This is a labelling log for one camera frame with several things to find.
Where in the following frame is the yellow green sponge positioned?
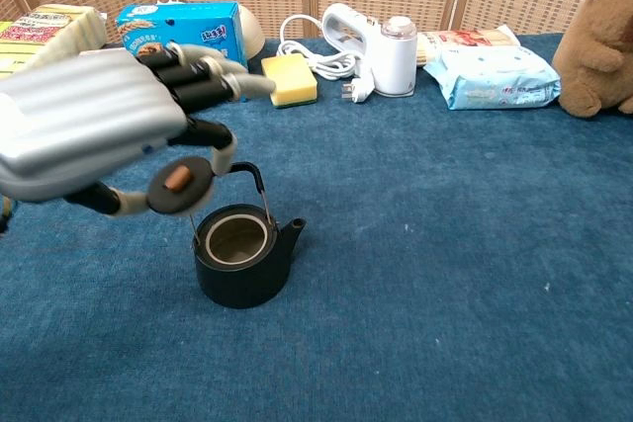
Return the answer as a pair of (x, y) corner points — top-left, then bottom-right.
(260, 52), (318, 110)

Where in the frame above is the black teapot lid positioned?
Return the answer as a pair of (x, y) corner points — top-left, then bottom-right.
(146, 155), (217, 215)

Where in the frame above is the blue cookie box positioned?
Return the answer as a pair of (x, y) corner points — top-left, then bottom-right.
(116, 0), (248, 103)

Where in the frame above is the white power cable with plug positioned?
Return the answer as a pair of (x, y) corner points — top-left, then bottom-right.
(275, 14), (375, 105)

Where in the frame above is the brown capybara plush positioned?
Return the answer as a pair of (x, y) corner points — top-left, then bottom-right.
(552, 0), (633, 120)

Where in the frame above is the white handheld steamer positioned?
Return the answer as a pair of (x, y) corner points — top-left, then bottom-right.
(320, 2), (419, 97)

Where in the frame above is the light blue wet wipes pack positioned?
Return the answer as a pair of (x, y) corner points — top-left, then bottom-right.
(423, 44), (563, 111)

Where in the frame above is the blue table cloth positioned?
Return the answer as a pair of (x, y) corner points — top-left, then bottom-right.
(0, 32), (633, 422)

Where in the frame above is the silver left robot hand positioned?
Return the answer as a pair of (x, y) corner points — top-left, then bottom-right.
(0, 43), (278, 218)

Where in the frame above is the yellow sponge multipack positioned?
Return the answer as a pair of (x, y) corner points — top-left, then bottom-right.
(0, 4), (108, 81)

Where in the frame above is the beige bowl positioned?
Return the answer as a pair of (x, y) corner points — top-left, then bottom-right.
(238, 4), (266, 58)

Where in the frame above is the black cast iron teapot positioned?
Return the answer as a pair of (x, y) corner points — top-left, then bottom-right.
(191, 161), (308, 309)

